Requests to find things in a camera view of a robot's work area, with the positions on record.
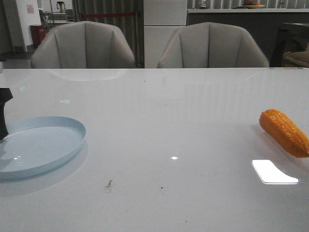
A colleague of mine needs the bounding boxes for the fruit bowl on counter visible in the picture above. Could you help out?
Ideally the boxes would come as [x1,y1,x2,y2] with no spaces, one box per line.
[242,0,265,9]

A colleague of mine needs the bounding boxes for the red trash bin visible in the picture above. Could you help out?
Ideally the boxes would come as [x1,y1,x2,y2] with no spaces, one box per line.
[30,25,46,48]

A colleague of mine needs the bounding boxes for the orange corn cob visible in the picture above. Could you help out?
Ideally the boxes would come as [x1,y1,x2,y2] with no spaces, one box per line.
[259,109,309,158]

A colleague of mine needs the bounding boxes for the red barrier belt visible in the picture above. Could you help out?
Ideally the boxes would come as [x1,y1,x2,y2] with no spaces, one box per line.
[81,12,136,18]

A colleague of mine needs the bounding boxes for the dark grey counter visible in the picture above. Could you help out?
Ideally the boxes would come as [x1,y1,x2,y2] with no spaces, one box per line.
[187,8,309,62]

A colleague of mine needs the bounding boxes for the light blue round plate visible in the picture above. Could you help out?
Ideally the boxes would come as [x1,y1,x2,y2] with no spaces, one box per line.
[0,116,86,179]

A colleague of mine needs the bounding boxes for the pink wall notice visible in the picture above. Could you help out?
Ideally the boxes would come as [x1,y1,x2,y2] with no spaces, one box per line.
[26,4,34,14]

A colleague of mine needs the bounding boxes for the left grey upholstered chair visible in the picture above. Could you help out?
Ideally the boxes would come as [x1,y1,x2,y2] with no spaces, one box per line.
[30,21,135,69]

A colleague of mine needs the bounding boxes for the white tall cabinet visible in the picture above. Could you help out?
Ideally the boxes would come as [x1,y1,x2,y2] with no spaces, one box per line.
[143,0,187,68]

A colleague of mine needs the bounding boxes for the grey upholstered chair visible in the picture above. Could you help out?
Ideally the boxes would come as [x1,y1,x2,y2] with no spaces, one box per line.
[30,21,135,69]
[157,22,269,69]

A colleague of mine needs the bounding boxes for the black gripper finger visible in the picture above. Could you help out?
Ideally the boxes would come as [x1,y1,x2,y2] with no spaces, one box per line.
[0,88,13,140]

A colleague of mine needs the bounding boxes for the right grey upholstered chair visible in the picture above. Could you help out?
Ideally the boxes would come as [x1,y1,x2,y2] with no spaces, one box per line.
[157,22,269,69]

